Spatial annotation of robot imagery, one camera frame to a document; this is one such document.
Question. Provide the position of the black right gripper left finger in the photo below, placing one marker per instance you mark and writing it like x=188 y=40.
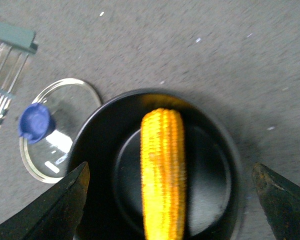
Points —
x=55 y=214

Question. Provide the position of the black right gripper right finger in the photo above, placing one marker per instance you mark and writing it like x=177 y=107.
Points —
x=280 y=201

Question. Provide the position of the glass lid with blue knob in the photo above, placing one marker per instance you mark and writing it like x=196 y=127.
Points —
x=48 y=127

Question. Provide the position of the yellow corn cob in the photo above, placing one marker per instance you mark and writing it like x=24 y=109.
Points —
x=163 y=174

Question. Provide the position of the black cooking pot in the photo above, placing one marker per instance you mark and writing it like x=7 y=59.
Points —
x=109 y=142

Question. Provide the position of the metal rack with green bar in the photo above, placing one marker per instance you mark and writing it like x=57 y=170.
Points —
x=17 y=44

